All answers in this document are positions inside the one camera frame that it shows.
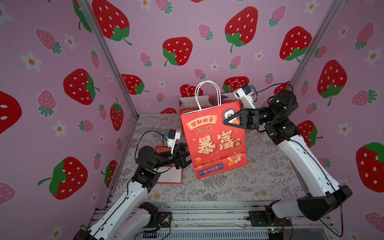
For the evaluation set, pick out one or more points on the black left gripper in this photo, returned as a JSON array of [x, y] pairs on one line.
[[177, 158]]

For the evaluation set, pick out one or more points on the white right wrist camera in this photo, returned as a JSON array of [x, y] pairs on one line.
[[244, 94]]

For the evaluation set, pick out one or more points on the red paper gift bag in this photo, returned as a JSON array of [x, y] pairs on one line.
[[170, 175]]

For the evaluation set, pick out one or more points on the silver aluminium corner post right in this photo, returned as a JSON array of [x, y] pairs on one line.
[[301, 46]]

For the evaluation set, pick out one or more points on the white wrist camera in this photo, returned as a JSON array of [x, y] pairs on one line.
[[244, 94], [172, 137]]

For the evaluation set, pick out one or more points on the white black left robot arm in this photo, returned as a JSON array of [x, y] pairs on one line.
[[118, 223]]

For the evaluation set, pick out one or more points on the silver aluminium corner post left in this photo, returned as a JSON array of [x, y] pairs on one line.
[[90, 17]]

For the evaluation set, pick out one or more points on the silver aluminium corner post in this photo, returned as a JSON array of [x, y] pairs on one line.
[[90, 17], [301, 46]]

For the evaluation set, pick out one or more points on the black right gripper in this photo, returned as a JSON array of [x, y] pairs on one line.
[[248, 119]]

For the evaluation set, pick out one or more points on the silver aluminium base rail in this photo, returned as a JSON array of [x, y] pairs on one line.
[[244, 220]]

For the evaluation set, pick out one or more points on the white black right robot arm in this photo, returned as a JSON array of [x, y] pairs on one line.
[[325, 193]]

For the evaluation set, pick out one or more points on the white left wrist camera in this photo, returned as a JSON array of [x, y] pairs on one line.
[[172, 137]]

